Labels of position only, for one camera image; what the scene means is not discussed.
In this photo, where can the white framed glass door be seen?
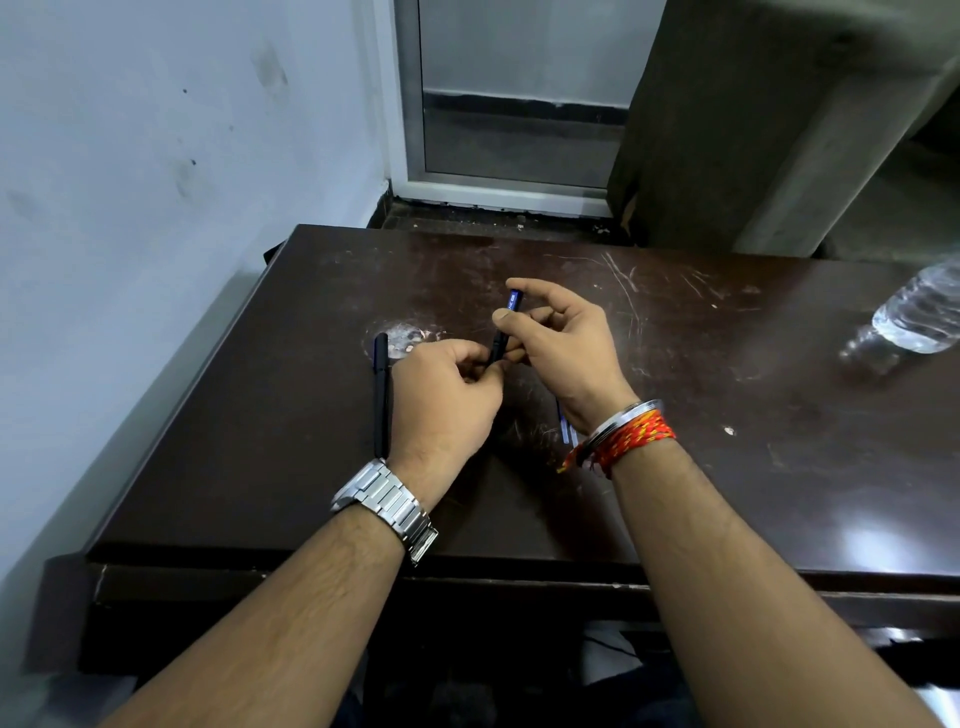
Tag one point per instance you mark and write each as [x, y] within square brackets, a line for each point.
[517, 112]

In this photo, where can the blue pen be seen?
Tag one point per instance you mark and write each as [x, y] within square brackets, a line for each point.
[499, 346]

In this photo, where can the person's right thumb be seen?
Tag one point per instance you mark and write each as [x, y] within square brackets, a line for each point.
[516, 316]

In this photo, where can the person's right hand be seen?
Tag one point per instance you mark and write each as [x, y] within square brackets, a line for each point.
[577, 352]

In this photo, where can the clear plastic water bottle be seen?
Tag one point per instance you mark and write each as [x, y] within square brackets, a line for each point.
[919, 311]

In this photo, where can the person's left hand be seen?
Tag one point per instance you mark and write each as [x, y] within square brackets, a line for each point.
[431, 405]

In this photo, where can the person's left forearm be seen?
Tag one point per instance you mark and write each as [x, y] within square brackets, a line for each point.
[285, 630]

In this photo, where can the silver metal wristwatch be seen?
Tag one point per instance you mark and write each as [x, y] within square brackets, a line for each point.
[390, 506]

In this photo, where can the silver metal bangle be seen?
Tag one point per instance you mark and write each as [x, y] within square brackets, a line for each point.
[611, 426]

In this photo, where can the person's left thumb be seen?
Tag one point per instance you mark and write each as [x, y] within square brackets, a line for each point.
[465, 349]

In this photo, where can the black pen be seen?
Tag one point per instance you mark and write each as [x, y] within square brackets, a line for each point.
[382, 397]

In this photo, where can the blue pen refill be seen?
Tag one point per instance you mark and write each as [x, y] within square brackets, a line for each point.
[566, 431]

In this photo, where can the person's right forearm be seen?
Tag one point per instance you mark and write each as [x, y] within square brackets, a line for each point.
[742, 600]

